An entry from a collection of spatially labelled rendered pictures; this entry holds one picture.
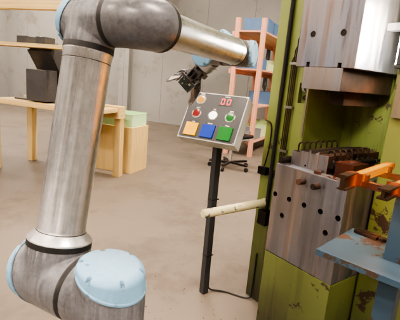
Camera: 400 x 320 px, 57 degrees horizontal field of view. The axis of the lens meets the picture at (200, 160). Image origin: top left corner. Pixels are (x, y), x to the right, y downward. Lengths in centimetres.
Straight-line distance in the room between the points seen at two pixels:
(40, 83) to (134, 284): 394
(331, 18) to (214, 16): 814
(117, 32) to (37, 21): 1219
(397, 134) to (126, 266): 123
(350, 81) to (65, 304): 137
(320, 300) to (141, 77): 932
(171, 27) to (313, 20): 103
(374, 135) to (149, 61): 880
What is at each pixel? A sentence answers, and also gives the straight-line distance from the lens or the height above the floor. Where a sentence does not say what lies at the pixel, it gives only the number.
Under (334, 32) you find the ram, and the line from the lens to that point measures 173.
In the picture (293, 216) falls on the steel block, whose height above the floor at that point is 69.
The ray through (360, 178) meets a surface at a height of 103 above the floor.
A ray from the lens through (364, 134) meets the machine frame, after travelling 216.
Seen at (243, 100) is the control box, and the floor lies 118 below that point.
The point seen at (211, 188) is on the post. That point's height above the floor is 67.
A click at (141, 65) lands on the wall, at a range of 1060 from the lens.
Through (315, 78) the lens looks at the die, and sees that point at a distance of 175.
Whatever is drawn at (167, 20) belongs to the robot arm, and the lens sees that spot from 86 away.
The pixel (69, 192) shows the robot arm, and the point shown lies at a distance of 89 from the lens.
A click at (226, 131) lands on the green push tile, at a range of 191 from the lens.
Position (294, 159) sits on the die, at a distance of 181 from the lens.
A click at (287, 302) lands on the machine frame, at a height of 27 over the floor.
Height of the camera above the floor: 127
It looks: 12 degrees down
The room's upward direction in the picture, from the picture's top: 5 degrees clockwise
